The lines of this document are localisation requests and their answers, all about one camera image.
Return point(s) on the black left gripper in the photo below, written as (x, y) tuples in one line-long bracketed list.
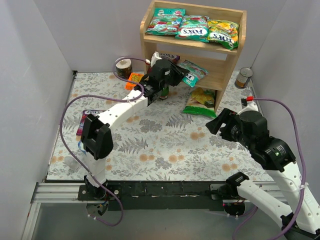
[(176, 75)]

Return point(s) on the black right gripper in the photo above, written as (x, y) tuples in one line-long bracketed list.
[(223, 124)]

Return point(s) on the teal Fox's candy bag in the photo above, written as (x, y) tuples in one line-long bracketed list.
[(193, 27), (165, 21)]

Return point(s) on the yellow green Fox's candy bag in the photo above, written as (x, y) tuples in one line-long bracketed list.
[(223, 32)]

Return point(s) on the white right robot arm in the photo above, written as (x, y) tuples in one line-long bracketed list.
[(250, 129)]

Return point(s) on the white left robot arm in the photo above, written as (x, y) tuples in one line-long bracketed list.
[(97, 131)]

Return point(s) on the orange candy box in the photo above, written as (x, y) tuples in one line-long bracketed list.
[(133, 79)]

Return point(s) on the wooden two-tier shelf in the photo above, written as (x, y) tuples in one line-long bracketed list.
[(219, 61)]

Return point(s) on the green glass bottle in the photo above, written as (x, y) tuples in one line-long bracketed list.
[(165, 93)]

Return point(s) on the green cassava chips bag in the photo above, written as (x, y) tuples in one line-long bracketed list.
[(201, 102)]

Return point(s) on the dark tape roll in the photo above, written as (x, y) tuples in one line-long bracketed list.
[(124, 68)]

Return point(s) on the metal tin can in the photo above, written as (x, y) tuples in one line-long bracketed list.
[(243, 77)]

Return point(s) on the small clear plastic cup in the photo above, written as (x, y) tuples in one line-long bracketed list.
[(71, 163)]

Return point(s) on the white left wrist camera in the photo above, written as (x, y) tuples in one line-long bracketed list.
[(155, 57)]

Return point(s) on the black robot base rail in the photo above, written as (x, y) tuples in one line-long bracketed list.
[(165, 195)]

